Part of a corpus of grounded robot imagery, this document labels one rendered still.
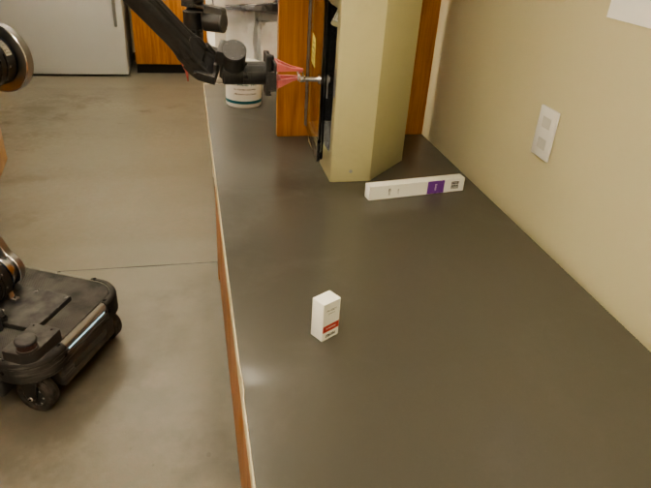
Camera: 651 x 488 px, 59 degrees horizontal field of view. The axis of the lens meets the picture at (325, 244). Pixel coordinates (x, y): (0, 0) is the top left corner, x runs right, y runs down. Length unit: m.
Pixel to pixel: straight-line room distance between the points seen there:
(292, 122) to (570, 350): 1.14
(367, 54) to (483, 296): 0.66
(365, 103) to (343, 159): 0.16
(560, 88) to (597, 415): 0.72
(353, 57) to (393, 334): 0.72
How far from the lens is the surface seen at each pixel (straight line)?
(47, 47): 6.53
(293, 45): 1.81
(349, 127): 1.51
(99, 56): 6.47
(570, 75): 1.37
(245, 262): 1.18
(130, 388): 2.31
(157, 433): 2.14
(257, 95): 2.16
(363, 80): 1.48
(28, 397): 2.27
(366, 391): 0.90
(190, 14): 1.83
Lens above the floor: 1.56
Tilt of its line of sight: 30 degrees down
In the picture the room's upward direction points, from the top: 4 degrees clockwise
